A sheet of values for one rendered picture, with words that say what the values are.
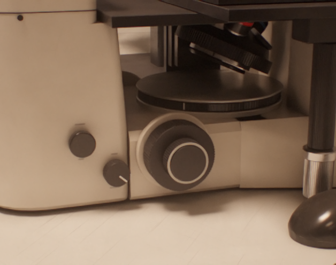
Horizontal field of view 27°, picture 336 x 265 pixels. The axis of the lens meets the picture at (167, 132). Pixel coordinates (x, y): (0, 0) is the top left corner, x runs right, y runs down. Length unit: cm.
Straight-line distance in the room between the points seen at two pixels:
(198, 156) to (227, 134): 6
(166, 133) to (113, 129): 5
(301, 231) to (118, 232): 16
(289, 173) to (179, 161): 13
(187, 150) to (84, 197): 11
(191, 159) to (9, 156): 16
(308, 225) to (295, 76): 20
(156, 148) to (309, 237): 15
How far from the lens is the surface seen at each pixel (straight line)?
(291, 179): 70
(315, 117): 64
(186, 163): 62
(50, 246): 59
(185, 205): 66
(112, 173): 64
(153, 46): 129
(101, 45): 62
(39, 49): 61
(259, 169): 69
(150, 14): 59
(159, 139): 62
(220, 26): 73
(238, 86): 75
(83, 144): 62
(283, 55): 80
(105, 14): 60
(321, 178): 66
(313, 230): 59
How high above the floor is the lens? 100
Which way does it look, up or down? 16 degrees down
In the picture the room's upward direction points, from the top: straight up
